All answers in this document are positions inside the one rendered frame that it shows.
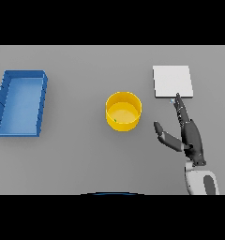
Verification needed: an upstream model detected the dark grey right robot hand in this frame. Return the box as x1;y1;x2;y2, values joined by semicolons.
153;92;207;167

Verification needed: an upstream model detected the pale square scale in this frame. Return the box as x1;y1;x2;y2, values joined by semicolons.
152;65;195;100

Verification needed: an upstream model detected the yellow bowl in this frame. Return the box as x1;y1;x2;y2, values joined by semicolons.
105;91;143;132

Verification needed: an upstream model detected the blue tray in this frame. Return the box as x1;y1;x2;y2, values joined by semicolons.
0;69;49;138

